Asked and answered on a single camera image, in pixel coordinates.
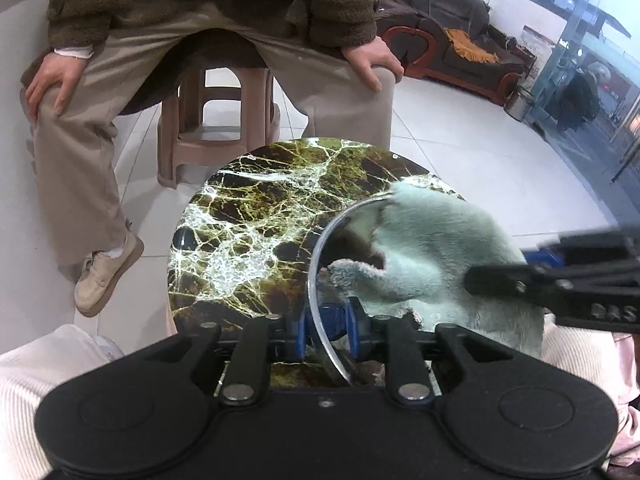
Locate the dark covered scooter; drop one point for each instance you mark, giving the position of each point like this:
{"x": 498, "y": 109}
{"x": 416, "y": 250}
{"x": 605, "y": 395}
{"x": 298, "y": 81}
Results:
{"x": 580, "y": 97}

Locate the person's white ribbed trouser leg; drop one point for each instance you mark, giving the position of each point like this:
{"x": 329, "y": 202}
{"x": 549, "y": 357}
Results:
{"x": 575, "y": 355}
{"x": 35, "y": 395}

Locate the white board panel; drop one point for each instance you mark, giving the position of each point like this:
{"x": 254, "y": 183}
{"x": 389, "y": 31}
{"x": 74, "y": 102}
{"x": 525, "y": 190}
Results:
{"x": 515, "y": 10}

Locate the round marble-top side table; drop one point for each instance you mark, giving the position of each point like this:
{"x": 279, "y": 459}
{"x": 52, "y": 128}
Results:
{"x": 250, "y": 210}

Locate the person's white shoe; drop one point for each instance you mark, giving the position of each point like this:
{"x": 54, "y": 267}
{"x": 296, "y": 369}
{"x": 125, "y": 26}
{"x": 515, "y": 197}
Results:
{"x": 107, "y": 347}

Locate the steel trash can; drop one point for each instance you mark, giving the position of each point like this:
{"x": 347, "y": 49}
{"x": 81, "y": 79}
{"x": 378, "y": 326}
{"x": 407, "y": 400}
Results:
{"x": 517, "y": 105}

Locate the person's pink jacket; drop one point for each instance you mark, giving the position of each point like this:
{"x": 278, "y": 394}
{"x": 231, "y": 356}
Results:
{"x": 627, "y": 385}

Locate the stainless steel bowl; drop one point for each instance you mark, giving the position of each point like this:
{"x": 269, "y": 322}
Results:
{"x": 350, "y": 240}

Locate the pink-brown plastic stool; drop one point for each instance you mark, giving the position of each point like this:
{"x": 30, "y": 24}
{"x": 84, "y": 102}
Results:
{"x": 215, "y": 150}

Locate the orange fringed cloth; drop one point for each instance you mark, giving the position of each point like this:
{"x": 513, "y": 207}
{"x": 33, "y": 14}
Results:
{"x": 470, "y": 45}

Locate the green fluffy cloth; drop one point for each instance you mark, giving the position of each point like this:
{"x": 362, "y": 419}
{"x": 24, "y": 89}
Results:
{"x": 440, "y": 240}

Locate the red-topped standing sign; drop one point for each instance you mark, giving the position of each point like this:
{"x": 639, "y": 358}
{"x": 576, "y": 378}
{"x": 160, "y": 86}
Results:
{"x": 535, "y": 52}

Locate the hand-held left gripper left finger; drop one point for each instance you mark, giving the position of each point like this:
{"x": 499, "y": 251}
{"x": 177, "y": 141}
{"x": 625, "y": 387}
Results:
{"x": 299, "y": 335}

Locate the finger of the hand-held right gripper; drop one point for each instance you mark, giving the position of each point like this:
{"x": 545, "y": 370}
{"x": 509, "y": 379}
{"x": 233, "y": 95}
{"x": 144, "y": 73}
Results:
{"x": 500, "y": 280}
{"x": 545, "y": 259}

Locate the dark brown leather sofa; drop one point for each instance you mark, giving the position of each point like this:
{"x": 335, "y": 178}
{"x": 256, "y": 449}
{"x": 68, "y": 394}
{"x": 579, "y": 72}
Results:
{"x": 450, "y": 0}
{"x": 395, "y": 15}

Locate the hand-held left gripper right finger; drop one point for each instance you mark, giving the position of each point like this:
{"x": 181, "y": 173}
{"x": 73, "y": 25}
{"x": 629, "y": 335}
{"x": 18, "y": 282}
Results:
{"x": 357, "y": 327}

